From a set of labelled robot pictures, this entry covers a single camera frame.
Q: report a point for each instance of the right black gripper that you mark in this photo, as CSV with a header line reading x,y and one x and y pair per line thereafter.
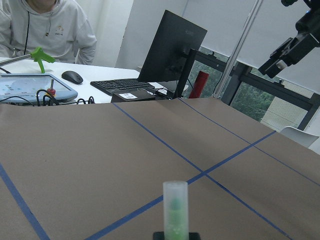
x,y
289,53

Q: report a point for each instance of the green marker pen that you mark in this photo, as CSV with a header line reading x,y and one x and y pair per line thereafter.
x,y
175,210

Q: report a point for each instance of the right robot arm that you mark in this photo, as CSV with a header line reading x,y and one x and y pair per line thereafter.
x,y
310,22

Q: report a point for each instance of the red bottle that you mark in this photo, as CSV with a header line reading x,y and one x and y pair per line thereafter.
x,y
199,85

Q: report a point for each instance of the black computer monitor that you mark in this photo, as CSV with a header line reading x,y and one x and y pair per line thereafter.
x,y
174,39

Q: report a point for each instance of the black box with label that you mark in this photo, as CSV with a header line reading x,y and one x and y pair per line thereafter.
x,y
135,96

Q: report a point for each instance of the black keyboard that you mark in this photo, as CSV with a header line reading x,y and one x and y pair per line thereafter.
x,y
118,86

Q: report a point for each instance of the black computer mouse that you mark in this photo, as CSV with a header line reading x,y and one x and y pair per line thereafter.
x,y
72,77

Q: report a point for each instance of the person in white hoodie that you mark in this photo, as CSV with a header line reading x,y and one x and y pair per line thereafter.
x,y
60,27

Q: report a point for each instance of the blue teach pendant tablet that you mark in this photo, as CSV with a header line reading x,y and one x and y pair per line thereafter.
x,y
29,88

